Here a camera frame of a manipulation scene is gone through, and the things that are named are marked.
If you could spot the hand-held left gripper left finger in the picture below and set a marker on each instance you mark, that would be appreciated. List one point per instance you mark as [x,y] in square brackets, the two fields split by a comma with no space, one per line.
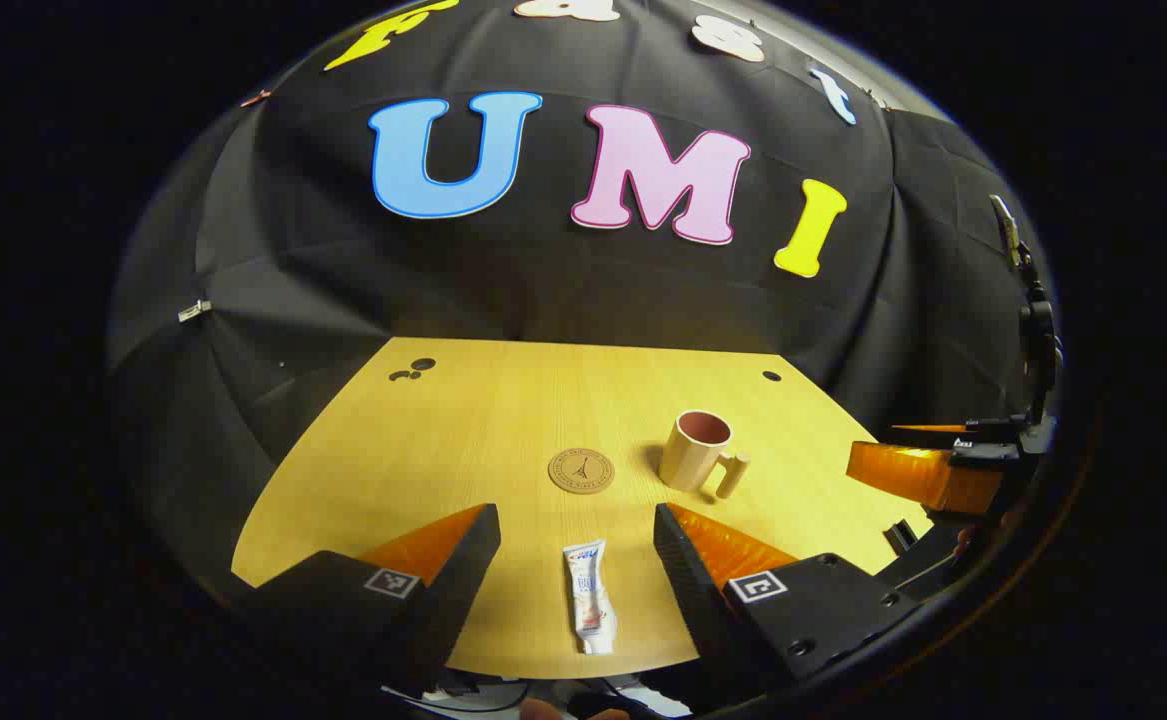
[463,570]

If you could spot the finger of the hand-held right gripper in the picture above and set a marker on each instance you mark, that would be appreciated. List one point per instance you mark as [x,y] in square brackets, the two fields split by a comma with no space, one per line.
[923,475]
[933,429]

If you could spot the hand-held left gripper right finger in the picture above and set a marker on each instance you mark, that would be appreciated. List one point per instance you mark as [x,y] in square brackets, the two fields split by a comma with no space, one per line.
[688,580]

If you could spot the white toothpaste tube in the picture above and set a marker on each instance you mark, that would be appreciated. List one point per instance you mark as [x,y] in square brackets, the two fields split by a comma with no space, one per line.
[588,600]

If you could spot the round brown coaster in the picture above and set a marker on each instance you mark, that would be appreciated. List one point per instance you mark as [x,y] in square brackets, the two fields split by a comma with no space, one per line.
[581,470]

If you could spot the wooden desktop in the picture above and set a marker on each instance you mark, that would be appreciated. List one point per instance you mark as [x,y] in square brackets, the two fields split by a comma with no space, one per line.
[503,420]

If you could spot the black rectangular object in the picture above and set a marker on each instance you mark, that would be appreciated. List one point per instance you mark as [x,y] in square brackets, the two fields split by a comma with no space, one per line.
[901,535]

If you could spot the silver metal clip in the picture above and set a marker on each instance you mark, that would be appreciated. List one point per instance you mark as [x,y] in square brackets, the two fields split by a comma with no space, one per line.
[1006,230]
[194,311]

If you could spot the black backdrop cloth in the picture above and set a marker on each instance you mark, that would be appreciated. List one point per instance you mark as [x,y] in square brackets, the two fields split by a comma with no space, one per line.
[543,290]

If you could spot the small red clip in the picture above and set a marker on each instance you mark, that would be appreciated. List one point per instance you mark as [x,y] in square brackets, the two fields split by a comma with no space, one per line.
[256,98]

